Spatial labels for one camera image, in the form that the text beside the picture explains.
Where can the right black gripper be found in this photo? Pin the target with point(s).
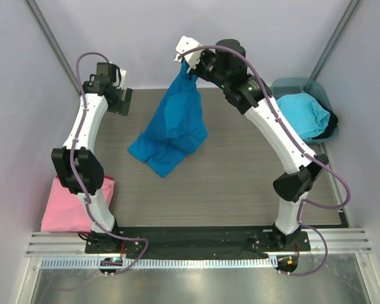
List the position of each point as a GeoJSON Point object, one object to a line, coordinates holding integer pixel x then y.
{"type": "Point", "coordinates": [196, 68]}

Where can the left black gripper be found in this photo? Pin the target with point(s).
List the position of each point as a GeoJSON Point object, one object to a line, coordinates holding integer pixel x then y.
{"type": "Point", "coordinates": [121, 107]}

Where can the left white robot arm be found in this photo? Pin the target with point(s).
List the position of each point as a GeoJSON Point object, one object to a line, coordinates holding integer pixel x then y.
{"type": "Point", "coordinates": [76, 164]}

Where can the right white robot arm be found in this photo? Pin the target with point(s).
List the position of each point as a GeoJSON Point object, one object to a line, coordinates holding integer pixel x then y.
{"type": "Point", "coordinates": [226, 66]}

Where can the blue translucent plastic bin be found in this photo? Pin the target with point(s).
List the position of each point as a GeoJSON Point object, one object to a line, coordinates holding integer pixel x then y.
{"type": "Point", "coordinates": [287, 86]}

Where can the light blue t shirt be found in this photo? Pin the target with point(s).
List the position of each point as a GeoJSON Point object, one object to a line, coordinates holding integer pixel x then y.
{"type": "Point", "coordinates": [305, 114]}

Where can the pink folded t shirt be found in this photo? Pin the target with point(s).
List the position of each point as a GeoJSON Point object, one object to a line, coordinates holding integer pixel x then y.
{"type": "Point", "coordinates": [64, 212]}

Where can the black t shirt in bin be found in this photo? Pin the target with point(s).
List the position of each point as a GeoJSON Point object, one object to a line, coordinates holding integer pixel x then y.
{"type": "Point", "coordinates": [332, 124]}

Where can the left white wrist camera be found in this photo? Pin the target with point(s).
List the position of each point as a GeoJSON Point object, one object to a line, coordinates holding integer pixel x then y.
{"type": "Point", "coordinates": [121, 75]}

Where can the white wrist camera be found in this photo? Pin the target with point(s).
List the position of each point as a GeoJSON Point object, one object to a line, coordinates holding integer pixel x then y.
{"type": "Point", "coordinates": [121, 75]}
{"type": "Point", "coordinates": [182, 49]}

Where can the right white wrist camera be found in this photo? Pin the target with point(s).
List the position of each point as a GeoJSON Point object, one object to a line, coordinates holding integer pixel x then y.
{"type": "Point", "coordinates": [182, 49]}

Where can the left aluminium corner post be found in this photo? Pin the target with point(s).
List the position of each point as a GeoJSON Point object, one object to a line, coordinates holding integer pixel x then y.
{"type": "Point", "coordinates": [52, 42]}

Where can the aluminium corner post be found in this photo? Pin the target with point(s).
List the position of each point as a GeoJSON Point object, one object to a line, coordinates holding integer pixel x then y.
{"type": "Point", "coordinates": [52, 42]}
{"type": "Point", "coordinates": [341, 26]}

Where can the right aluminium corner post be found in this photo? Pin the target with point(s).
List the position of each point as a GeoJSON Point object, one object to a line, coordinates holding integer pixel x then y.
{"type": "Point", "coordinates": [341, 26]}

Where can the aluminium front rail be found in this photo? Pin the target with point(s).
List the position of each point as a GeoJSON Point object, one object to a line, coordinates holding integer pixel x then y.
{"type": "Point", "coordinates": [47, 244]}

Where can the slotted white cable duct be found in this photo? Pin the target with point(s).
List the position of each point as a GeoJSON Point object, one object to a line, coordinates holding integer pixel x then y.
{"type": "Point", "coordinates": [110, 263]}

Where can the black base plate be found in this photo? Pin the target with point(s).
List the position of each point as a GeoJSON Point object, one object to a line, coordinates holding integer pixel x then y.
{"type": "Point", "coordinates": [207, 242]}

